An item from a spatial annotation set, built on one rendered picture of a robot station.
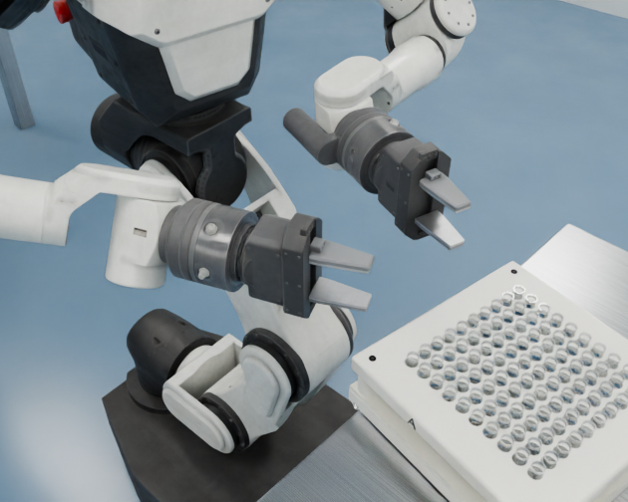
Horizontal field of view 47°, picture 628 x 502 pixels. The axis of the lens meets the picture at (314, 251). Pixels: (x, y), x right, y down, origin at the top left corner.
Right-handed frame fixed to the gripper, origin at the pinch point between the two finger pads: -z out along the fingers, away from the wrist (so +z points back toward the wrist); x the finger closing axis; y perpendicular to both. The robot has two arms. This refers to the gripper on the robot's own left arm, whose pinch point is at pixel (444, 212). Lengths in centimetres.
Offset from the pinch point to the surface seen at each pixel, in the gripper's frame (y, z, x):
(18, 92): 21, 225, 88
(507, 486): 13.2, -27.9, 5.6
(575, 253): -21.3, -2.9, 13.0
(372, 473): 20.0, -17.6, 12.9
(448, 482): 15.3, -23.2, 10.3
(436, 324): 7.2, -9.4, 5.7
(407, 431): 15.4, -16.7, 10.3
